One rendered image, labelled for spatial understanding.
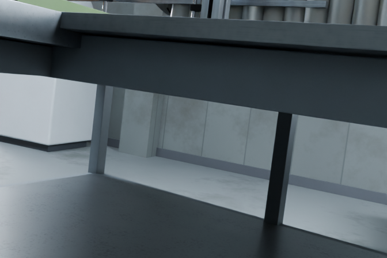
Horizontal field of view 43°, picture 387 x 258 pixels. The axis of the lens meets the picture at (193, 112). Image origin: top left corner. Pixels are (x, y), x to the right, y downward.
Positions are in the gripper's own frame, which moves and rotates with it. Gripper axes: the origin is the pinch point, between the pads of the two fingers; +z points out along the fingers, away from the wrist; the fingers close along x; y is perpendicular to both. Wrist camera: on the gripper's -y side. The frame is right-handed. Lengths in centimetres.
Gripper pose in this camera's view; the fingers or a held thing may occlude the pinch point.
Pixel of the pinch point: (169, 10)
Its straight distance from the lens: 131.4
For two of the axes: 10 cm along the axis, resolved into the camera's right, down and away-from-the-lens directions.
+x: -7.8, 3.7, 5.0
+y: 5.4, 0.0, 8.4
